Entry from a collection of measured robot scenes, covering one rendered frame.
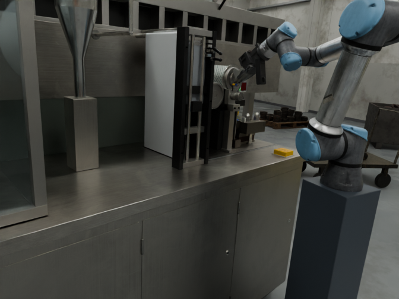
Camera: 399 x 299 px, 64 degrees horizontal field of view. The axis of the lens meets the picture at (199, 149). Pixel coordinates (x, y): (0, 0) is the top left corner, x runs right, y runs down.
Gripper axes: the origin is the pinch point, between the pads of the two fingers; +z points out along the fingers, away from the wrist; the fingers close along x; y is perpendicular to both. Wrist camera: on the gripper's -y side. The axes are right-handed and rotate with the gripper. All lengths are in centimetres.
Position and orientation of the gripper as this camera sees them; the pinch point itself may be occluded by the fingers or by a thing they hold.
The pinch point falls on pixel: (237, 83)
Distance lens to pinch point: 156.5
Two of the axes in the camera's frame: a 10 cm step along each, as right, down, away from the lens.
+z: -5.6, 4.4, 7.0
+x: -7.3, 1.4, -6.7
